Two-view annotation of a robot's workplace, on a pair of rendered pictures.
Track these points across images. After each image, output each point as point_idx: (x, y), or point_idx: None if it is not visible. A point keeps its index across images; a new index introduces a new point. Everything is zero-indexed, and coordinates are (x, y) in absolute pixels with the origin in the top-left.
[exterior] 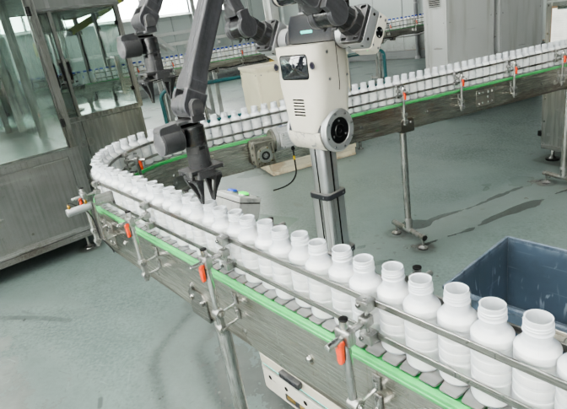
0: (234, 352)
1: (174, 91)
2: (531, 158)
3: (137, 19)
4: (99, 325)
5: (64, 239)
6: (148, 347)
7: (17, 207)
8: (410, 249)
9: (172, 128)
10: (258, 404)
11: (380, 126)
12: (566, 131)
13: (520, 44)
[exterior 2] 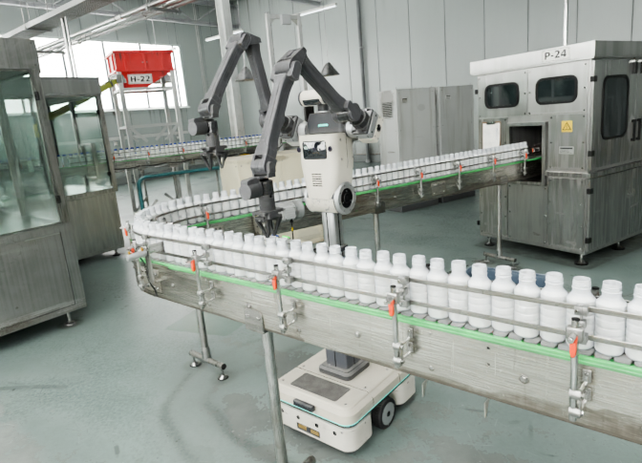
0: (275, 363)
1: (253, 157)
2: (473, 243)
3: (205, 108)
4: (99, 389)
5: (48, 314)
6: (156, 402)
7: (4, 279)
8: None
9: (254, 180)
10: (270, 436)
11: (359, 207)
12: (500, 219)
13: (457, 152)
